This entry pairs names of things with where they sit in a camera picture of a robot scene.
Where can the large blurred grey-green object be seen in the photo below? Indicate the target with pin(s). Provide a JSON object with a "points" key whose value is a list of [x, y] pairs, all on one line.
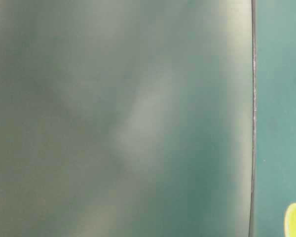
{"points": [[125, 118]]}

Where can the yellow-green round object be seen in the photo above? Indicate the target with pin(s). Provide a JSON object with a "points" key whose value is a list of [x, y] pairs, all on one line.
{"points": [[290, 221]]}

